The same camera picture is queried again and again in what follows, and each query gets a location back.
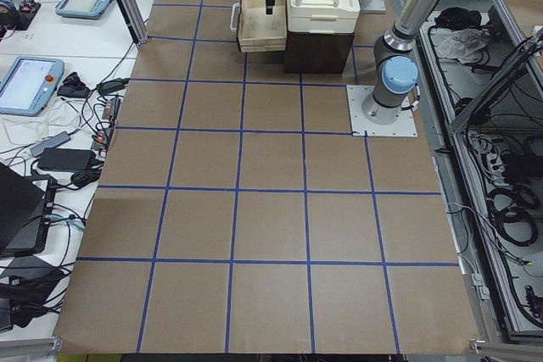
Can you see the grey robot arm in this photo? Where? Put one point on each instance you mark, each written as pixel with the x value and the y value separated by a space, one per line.
pixel 397 74

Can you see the white crumpled cloth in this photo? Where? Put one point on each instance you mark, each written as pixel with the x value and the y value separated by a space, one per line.
pixel 465 46

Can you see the near teach pendant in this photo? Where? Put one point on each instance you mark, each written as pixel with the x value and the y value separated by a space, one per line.
pixel 29 84

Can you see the black power brick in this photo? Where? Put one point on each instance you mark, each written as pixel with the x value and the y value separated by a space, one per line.
pixel 65 160

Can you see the black laptop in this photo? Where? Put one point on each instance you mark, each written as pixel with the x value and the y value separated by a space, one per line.
pixel 26 204

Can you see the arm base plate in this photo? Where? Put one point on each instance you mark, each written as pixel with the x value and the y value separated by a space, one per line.
pixel 367 118

